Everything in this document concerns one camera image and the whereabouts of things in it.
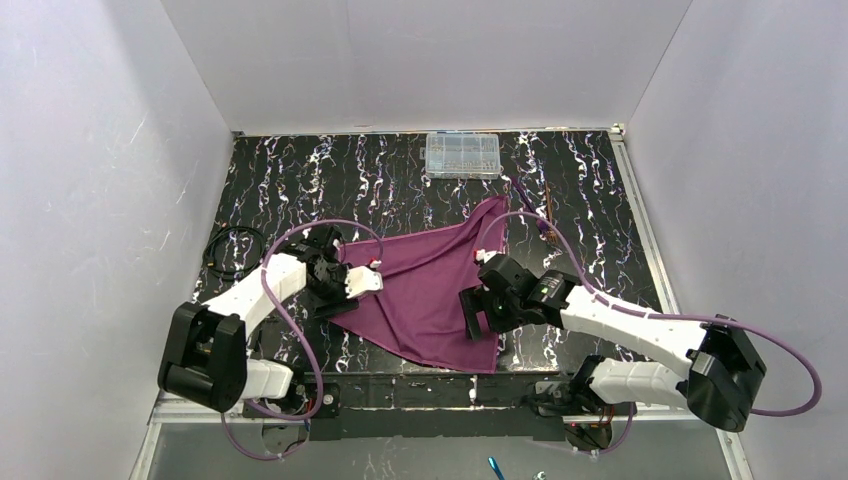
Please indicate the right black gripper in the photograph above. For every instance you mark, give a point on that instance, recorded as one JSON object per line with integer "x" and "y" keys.
{"x": 481, "y": 314}

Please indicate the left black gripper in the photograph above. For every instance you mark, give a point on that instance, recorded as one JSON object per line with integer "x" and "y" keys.
{"x": 338, "y": 304}

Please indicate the purple cloth napkin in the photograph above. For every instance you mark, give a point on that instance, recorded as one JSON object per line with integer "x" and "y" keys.
{"x": 418, "y": 315}

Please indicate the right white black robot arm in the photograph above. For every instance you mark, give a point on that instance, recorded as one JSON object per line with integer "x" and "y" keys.
{"x": 707, "y": 367}

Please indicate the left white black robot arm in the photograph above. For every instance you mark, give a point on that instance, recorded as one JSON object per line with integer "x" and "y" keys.
{"x": 206, "y": 358}

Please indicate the clear plastic compartment box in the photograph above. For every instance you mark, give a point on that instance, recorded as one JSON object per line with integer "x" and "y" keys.
{"x": 462, "y": 156}

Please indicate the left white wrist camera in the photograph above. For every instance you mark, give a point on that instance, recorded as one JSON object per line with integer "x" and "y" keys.
{"x": 362, "y": 280}

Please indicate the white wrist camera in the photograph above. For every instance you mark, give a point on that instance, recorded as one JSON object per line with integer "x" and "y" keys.
{"x": 482, "y": 256}
{"x": 362, "y": 280}

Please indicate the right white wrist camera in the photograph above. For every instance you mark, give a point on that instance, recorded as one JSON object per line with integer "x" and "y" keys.
{"x": 482, "y": 256}

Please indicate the purple handled utensil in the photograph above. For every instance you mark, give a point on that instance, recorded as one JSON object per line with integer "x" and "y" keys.
{"x": 543, "y": 228}

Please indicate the black coiled cable yellow plug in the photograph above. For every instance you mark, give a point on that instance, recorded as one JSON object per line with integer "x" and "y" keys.
{"x": 234, "y": 252}

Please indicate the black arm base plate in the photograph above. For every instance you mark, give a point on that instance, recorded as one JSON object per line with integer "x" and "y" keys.
{"x": 537, "y": 405}

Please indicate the blue tool handle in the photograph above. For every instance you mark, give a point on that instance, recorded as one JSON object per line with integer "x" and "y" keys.
{"x": 495, "y": 467}

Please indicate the aluminium frame rail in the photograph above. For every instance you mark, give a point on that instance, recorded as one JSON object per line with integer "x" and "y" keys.
{"x": 581, "y": 179}

